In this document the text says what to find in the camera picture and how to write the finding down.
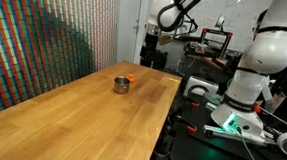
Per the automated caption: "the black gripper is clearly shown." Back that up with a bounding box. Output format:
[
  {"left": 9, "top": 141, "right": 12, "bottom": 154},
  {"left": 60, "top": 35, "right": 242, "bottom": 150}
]
[{"left": 138, "top": 32, "right": 169, "bottom": 71}]

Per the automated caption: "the orange rubber duck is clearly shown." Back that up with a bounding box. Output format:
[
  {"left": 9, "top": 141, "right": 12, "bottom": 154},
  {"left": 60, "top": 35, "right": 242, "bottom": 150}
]
[{"left": 126, "top": 73, "right": 136, "bottom": 84}]

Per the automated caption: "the small steel pot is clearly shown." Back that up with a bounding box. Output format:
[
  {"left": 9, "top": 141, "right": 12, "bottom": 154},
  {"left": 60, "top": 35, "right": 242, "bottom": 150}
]
[{"left": 113, "top": 75, "right": 132, "bottom": 95}]

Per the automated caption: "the white door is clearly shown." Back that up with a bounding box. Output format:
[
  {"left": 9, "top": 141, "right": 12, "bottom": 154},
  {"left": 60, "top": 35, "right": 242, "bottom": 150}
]
[{"left": 115, "top": 0, "right": 156, "bottom": 66}]

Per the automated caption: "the white grey box device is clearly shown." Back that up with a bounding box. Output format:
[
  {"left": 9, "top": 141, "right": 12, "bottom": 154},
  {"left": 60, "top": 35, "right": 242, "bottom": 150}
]
[{"left": 182, "top": 74, "right": 221, "bottom": 101}]

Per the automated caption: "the orange black clamp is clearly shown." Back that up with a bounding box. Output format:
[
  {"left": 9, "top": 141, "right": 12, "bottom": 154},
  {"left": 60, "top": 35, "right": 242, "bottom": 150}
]
[
  {"left": 185, "top": 124, "right": 199, "bottom": 134},
  {"left": 190, "top": 100, "right": 201, "bottom": 109}
]

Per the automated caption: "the black orange 3D printer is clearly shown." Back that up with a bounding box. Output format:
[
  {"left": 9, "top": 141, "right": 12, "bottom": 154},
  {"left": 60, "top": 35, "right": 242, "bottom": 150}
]
[{"left": 183, "top": 25, "right": 235, "bottom": 61}]

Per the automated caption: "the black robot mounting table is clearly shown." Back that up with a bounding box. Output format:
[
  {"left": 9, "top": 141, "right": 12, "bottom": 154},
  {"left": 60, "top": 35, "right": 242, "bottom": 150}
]
[{"left": 169, "top": 91, "right": 287, "bottom": 160}]

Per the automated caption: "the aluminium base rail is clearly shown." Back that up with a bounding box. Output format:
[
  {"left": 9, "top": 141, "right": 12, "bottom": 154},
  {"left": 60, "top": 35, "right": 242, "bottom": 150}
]
[{"left": 202, "top": 124, "right": 280, "bottom": 146}]

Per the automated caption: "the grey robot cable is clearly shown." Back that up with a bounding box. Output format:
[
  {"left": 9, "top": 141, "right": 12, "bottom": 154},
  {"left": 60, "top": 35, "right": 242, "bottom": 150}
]
[{"left": 234, "top": 126, "right": 269, "bottom": 160}]

